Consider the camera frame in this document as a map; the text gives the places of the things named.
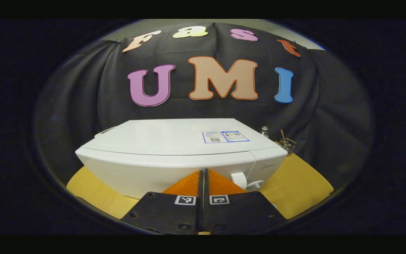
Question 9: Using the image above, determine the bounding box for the clear glass cup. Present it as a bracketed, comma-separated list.
[279, 138, 297, 156]

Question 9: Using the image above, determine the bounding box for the black backdrop cloth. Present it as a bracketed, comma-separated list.
[34, 22, 374, 184]

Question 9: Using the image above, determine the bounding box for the white microwave oven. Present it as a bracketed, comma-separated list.
[75, 118, 288, 199]

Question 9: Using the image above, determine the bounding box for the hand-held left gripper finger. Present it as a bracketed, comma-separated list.
[203, 169, 288, 233]
[121, 170, 203, 235]

